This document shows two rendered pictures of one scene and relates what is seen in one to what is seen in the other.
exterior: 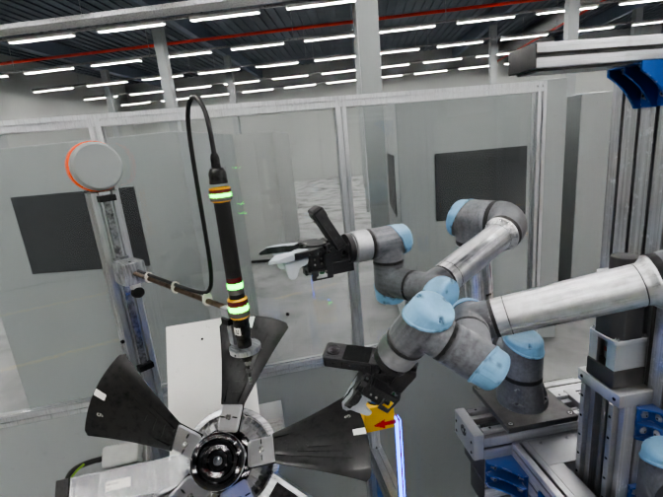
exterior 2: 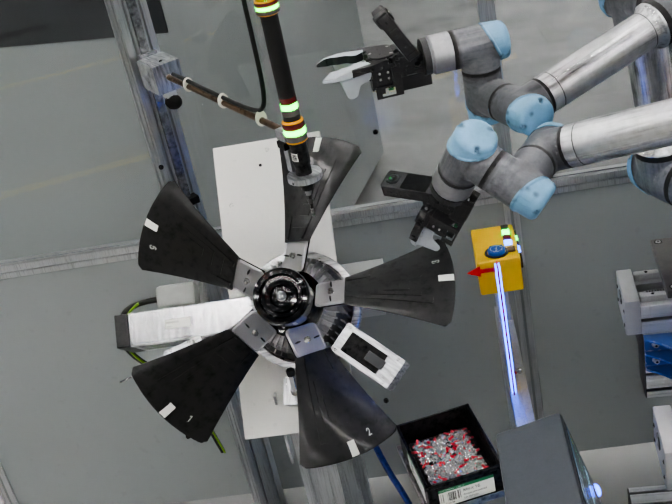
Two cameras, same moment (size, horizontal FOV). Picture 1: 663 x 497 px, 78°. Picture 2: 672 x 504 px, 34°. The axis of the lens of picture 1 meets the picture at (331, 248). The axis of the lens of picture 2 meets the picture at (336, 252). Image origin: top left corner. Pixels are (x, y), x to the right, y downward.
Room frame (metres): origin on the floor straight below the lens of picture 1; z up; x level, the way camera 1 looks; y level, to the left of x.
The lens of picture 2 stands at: (-1.01, -0.41, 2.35)
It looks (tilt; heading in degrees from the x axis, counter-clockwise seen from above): 29 degrees down; 18
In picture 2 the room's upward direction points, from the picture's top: 12 degrees counter-clockwise
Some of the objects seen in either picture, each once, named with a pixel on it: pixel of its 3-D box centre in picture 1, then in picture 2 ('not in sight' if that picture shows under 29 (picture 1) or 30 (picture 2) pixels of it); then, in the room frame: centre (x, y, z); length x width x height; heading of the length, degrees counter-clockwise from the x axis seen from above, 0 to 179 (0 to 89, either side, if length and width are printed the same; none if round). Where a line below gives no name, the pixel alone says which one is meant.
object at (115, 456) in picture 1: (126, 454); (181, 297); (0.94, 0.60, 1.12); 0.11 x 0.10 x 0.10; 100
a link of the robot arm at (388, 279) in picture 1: (394, 281); (488, 95); (0.95, -0.15, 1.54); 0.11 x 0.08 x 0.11; 37
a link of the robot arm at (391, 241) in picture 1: (387, 242); (478, 45); (0.97, -0.14, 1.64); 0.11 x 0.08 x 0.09; 110
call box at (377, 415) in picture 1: (372, 404); (497, 261); (1.19, -0.09, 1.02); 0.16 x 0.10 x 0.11; 10
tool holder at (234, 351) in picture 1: (239, 328); (297, 154); (0.84, 0.22, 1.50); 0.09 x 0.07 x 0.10; 45
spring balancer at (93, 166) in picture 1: (95, 167); not in sight; (1.34, 0.73, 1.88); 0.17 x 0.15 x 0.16; 100
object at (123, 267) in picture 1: (128, 271); (159, 72); (1.27, 0.66, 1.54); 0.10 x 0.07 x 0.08; 45
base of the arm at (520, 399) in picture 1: (521, 386); not in sight; (1.12, -0.56, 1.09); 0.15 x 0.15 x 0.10
